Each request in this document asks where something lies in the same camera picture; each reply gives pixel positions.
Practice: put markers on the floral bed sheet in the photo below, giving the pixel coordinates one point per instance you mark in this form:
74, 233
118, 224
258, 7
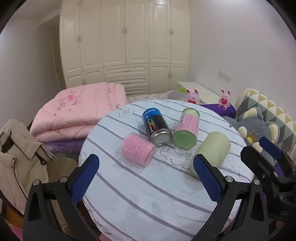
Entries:
148, 97

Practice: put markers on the black can with blue band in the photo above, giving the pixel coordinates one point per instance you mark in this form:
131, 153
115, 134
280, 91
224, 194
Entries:
155, 126

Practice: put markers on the grey bear plush toy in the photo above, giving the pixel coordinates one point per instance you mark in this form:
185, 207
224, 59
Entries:
256, 125

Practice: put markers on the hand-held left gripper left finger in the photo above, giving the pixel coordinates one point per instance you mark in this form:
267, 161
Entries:
85, 179

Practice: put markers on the folded pink quilt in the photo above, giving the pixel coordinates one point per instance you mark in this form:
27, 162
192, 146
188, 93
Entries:
76, 109

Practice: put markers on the purple cushion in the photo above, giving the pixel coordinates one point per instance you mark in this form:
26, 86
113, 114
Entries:
214, 110

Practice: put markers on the pink bunny plush toy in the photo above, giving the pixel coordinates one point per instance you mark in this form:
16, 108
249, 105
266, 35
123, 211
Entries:
224, 99
193, 96

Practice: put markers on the pale yellow-green cup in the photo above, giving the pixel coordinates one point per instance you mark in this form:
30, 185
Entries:
214, 148

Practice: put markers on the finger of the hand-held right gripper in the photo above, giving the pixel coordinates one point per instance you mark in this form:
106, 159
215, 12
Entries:
254, 160
272, 149

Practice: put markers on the purple blanket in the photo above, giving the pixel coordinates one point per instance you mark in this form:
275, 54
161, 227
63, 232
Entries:
66, 144

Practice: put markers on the white wardrobe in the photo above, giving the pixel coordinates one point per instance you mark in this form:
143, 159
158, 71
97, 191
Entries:
124, 46

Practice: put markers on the beige jacket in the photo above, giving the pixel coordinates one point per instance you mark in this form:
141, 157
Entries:
20, 157

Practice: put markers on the grey and green plush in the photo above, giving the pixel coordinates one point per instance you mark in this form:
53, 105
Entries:
176, 94

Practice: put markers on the green-lidded pink canister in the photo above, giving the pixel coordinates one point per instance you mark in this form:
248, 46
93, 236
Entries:
186, 128

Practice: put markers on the white wall socket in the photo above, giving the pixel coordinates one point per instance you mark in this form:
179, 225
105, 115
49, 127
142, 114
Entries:
224, 75

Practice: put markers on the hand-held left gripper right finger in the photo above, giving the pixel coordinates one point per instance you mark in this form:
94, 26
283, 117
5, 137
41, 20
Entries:
208, 180

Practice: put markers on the triangle patterned pillow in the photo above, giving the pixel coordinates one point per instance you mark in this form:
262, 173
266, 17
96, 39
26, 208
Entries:
277, 111

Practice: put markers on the striped white table cover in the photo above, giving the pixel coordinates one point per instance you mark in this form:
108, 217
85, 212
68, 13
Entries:
143, 197

